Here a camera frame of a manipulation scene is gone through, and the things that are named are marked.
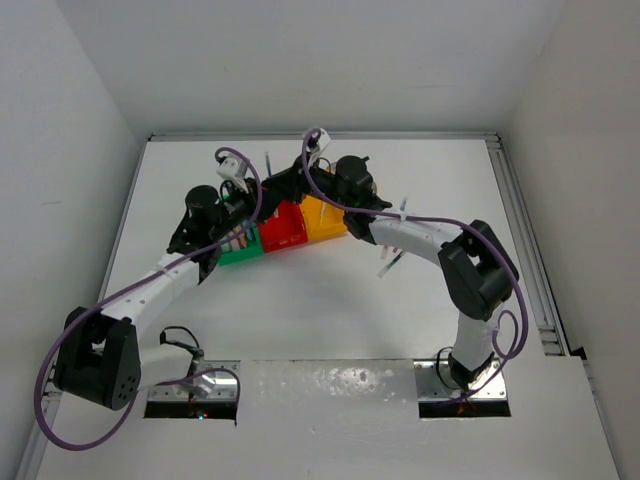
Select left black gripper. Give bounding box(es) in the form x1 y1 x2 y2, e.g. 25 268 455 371
209 176 281 241

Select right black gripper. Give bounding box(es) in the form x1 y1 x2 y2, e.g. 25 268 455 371
264 152 352 212

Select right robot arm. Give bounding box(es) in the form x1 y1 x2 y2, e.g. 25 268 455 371
260 156 519 390

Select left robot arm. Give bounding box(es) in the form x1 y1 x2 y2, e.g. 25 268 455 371
53 181 284 411

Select red plastic bin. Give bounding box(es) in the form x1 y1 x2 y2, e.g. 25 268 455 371
258 201 308 254

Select yellow plastic bin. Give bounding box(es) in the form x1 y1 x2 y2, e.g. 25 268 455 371
299 196 347 243

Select green plastic bin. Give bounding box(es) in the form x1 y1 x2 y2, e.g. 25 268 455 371
218 224 264 266

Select green ink pen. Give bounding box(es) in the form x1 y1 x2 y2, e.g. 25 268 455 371
377 251 405 278

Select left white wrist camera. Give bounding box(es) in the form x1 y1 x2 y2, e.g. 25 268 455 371
216 156 247 190

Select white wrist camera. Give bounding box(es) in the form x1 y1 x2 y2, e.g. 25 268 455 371
216 156 247 190
304 127 331 165

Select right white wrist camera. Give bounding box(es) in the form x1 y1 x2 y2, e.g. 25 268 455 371
304 127 331 165

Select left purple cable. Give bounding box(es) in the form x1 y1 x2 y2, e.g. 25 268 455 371
33 146 266 452

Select purple cable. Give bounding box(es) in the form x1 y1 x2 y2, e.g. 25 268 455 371
300 127 531 401
33 146 266 452

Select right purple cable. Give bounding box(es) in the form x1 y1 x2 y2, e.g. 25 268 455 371
300 127 531 401

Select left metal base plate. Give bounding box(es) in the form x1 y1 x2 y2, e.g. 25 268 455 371
147 360 240 403

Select metal base plate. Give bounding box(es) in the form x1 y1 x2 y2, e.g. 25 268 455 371
147 360 240 403
414 359 511 402

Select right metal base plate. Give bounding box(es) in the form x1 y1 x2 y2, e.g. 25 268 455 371
414 359 511 402

